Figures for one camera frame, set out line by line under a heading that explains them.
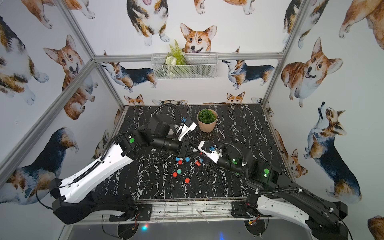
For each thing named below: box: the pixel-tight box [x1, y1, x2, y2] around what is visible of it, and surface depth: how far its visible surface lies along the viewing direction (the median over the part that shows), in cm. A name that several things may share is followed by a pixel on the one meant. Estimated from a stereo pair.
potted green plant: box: [197, 108, 218, 133], surface depth 102 cm
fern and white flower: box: [164, 39, 187, 77], surface depth 85 cm
